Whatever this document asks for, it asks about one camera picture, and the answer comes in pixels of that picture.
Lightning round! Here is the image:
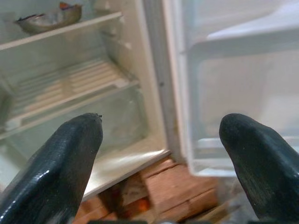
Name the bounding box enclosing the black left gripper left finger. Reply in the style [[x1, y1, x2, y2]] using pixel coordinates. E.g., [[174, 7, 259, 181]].
[[0, 113, 104, 224]]

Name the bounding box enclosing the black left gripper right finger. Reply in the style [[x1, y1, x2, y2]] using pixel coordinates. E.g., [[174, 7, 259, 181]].
[[220, 113, 299, 221]]

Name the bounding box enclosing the white slatted fridge shelf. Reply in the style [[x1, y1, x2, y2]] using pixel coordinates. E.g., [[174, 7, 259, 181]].
[[0, 58, 141, 141]]

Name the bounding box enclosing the clear glass fridge shelf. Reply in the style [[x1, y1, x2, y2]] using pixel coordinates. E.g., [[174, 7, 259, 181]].
[[0, 11, 124, 51]]

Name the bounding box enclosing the small silver fridge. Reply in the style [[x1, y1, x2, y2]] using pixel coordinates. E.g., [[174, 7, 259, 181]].
[[0, 0, 299, 203]]

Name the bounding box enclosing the wooden base board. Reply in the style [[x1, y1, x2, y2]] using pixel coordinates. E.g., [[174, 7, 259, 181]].
[[163, 200, 243, 222]]

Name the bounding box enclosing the bowl with wrapped food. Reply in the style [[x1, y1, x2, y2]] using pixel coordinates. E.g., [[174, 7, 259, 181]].
[[14, 1, 84, 35]]

